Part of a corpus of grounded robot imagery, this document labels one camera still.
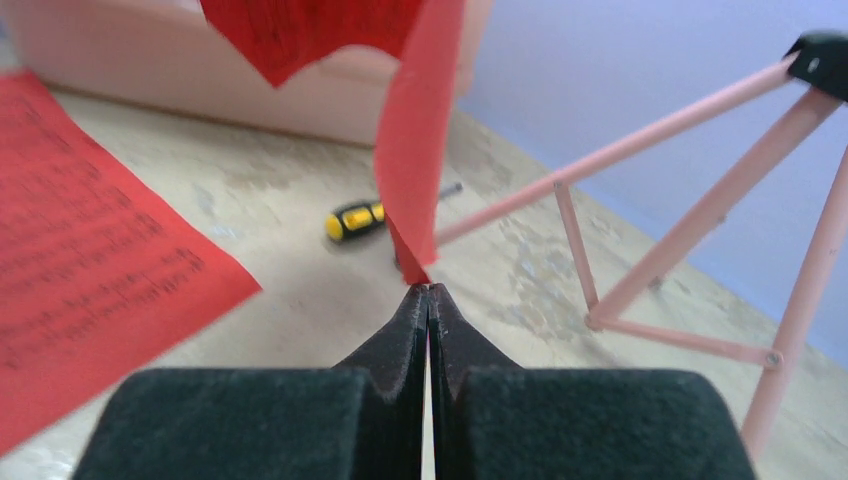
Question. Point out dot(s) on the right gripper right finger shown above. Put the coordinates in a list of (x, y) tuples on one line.
[(494, 419)]

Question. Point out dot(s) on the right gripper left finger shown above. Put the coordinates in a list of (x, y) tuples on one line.
[(360, 419)]

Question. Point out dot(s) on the red sheet music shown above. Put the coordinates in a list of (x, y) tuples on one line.
[(279, 38), (99, 275)]

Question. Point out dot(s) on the pink tripod music stand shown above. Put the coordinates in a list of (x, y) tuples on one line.
[(817, 58)]

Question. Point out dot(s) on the yellow black screwdriver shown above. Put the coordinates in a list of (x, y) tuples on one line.
[(363, 217)]

